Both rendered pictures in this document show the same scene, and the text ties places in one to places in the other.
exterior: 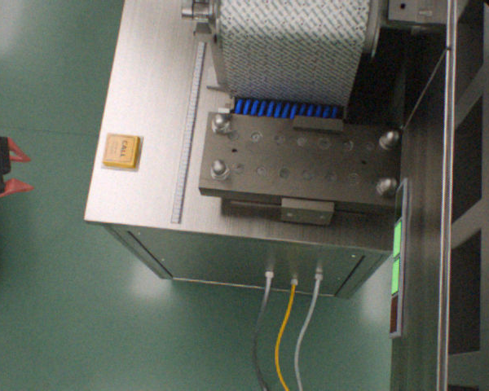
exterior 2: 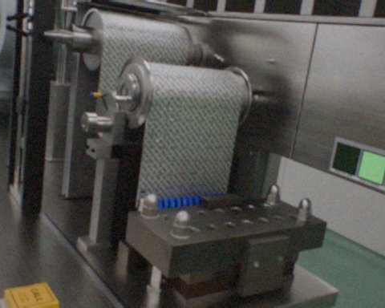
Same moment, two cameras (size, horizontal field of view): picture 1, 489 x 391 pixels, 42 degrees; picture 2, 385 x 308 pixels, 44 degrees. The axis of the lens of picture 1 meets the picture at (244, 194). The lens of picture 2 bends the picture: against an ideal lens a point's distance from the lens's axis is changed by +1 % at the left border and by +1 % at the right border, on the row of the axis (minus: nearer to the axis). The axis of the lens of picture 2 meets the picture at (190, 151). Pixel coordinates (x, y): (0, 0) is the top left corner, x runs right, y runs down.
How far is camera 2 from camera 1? 1.06 m
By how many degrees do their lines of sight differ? 67
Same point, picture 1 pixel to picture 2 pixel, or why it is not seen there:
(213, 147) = (156, 225)
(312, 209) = (274, 240)
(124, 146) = (35, 292)
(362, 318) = not seen: outside the picture
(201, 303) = not seen: outside the picture
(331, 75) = (220, 143)
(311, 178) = (253, 223)
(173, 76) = (45, 251)
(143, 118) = (35, 281)
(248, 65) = (164, 139)
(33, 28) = not seen: outside the picture
